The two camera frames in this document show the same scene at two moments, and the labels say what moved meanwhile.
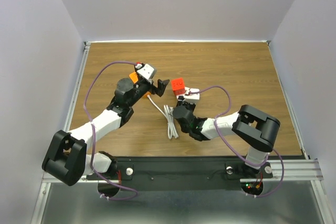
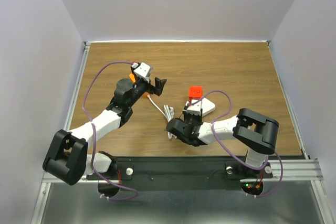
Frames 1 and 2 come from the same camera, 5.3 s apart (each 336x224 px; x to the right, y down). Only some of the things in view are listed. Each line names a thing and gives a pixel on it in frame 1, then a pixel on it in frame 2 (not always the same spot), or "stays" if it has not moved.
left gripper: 159,89 stays
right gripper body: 189,106 -> 191,119
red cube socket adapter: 177,85 -> 195,93
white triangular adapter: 187,95 -> 194,108
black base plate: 180,173 stays
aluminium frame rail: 85,50 stays
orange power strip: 134,76 stays
